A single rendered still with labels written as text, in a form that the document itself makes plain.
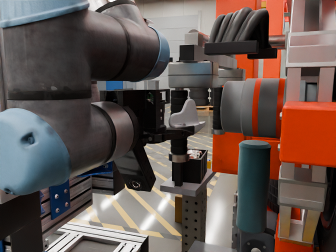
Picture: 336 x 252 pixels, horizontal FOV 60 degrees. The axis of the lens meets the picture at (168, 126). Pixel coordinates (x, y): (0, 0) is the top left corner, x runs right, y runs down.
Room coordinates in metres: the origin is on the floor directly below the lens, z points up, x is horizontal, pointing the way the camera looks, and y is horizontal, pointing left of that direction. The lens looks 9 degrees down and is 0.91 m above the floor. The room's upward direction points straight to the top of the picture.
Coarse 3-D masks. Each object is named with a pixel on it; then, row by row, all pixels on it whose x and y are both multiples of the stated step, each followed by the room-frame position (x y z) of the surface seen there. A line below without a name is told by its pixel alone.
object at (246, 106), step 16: (256, 80) 0.67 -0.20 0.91; (272, 80) 0.66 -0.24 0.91; (304, 80) 0.64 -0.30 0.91; (224, 96) 0.67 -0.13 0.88; (240, 96) 0.66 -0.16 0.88; (256, 96) 0.64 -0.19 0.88; (272, 96) 0.63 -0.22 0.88; (304, 96) 0.60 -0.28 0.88; (224, 112) 0.67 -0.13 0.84; (240, 112) 0.65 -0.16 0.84; (256, 112) 0.63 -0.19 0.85; (272, 112) 0.62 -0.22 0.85; (224, 128) 0.69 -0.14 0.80; (240, 128) 0.67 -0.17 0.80; (256, 128) 0.65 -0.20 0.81; (272, 128) 0.63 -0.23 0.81
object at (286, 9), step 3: (285, 0) 9.06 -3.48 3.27; (288, 0) 7.94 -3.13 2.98; (285, 3) 9.97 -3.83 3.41; (288, 3) 8.23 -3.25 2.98; (285, 6) 10.35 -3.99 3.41; (288, 6) 8.55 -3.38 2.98; (285, 9) 10.77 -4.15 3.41; (288, 9) 8.89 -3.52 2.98; (285, 18) 11.85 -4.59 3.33; (288, 18) 10.13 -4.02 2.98; (285, 21) 11.91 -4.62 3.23; (288, 21) 11.91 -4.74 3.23
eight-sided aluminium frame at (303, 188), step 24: (288, 48) 0.43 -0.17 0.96; (312, 48) 0.41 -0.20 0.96; (288, 72) 0.42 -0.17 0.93; (312, 72) 0.43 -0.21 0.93; (288, 96) 0.42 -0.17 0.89; (288, 168) 0.42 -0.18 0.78; (312, 168) 0.41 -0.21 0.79; (288, 192) 0.42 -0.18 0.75; (312, 192) 0.41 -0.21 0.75; (288, 216) 0.47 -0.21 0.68; (312, 216) 0.44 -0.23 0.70; (288, 240) 0.55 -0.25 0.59; (312, 240) 0.53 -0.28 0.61
